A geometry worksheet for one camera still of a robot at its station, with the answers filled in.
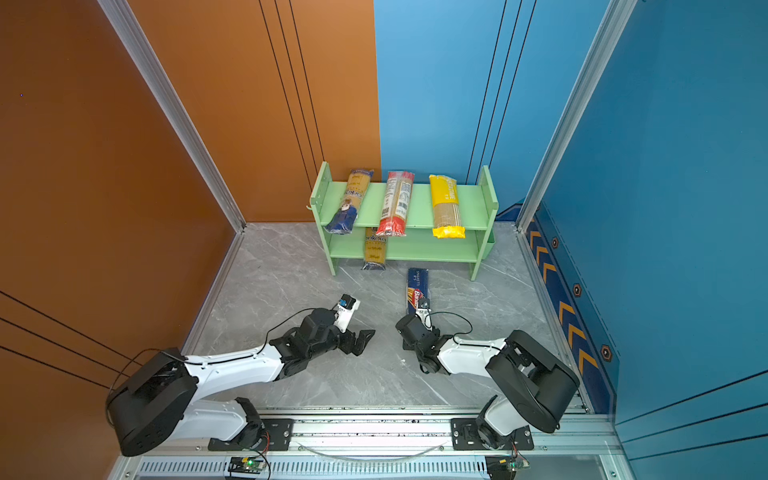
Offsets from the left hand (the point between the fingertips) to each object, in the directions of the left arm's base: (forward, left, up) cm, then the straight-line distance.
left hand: (363, 322), depth 85 cm
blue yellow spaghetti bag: (+26, +3, +22) cm, 35 cm away
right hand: (+1, -14, -8) cm, 16 cm away
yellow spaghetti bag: (+24, -23, +23) cm, 40 cm away
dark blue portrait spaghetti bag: (+20, -3, +8) cm, 22 cm away
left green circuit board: (-33, +25, -9) cm, 42 cm away
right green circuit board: (-33, -36, -9) cm, 49 cm away
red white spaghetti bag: (+23, -9, +23) cm, 34 cm away
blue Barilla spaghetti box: (+14, -16, -4) cm, 22 cm away
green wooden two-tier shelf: (+30, -34, +19) cm, 49 cm away
